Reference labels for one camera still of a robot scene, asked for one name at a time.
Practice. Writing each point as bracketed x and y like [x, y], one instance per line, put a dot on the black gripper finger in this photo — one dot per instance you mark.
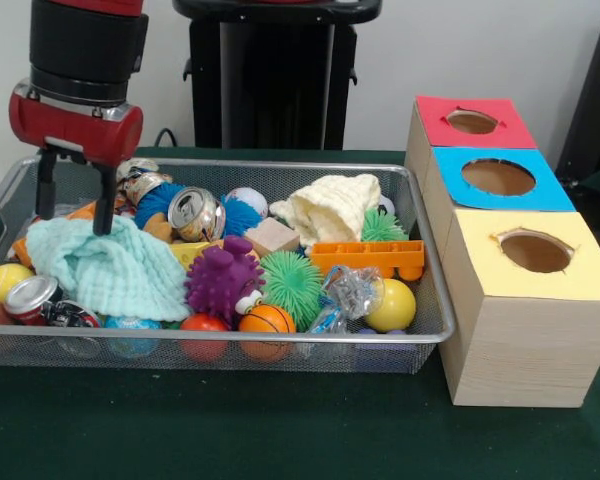
[46, 185]
[104, 200]

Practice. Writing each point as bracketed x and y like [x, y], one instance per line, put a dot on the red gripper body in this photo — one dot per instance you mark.
[70, 125]

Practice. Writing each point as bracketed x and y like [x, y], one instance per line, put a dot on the mint green cloth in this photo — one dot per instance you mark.
[120, 265]

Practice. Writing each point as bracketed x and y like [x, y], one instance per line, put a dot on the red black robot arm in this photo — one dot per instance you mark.
[85, 45]

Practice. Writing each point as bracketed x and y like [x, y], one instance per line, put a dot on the silver mesh bin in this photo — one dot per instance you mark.
[55, 352]

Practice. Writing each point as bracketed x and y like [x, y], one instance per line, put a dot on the wooden box three holes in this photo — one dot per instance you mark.
[530, 350]

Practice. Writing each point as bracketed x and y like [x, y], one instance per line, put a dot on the silver printed drink can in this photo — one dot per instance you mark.
[192, 212]

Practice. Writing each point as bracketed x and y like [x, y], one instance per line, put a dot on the red soda can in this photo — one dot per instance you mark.
[30, 300]

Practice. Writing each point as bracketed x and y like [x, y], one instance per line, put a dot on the purple spiky monster toy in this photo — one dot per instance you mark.
[220, 280]

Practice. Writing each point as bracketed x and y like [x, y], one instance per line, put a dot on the orange toy basketball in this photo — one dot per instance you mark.
[267, 320]

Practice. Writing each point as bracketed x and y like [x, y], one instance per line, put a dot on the green spiky rubber ball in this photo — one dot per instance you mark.
[290, 285]

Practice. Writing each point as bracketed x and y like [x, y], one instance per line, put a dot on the cream knitted cloth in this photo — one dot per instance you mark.
[325, 210]

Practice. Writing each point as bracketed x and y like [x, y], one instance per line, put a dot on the orange wheeled toy brick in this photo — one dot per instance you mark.
[365, 255]

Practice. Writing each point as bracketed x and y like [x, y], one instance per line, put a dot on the plain yellow ball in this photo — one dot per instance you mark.
[392, 305]

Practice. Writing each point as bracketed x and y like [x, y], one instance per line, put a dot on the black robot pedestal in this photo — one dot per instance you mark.
[207, 110]

